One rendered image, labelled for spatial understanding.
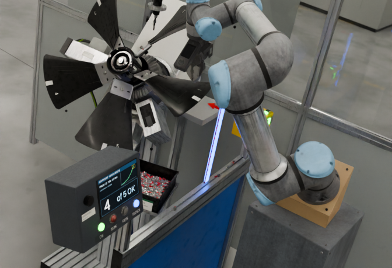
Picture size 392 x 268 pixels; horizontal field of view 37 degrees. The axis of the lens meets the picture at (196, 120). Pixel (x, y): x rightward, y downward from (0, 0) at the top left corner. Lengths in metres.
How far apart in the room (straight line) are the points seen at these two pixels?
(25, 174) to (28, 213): 0.38
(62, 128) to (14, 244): 0.90
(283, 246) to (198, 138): 1.30
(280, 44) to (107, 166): 0.56
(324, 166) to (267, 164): 0.18
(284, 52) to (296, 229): 0.65
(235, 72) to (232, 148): 1.58
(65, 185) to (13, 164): 2.35
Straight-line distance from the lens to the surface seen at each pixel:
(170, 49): 2.59
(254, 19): 1.74
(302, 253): 1.98
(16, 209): 3.48
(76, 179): 1.54
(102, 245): 2.98
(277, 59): 1.53
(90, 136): 2.27
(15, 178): 3.73
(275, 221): 1.97
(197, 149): 3.19
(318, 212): 2.00
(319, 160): 1.81
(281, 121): 2.89
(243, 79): 1.52
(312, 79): 2.76
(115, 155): 1.65
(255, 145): 1.68
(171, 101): 2.18
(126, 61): 2.30
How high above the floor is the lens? 2.12
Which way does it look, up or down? 27 degrees down
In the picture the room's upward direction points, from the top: 12 degrees clockwise
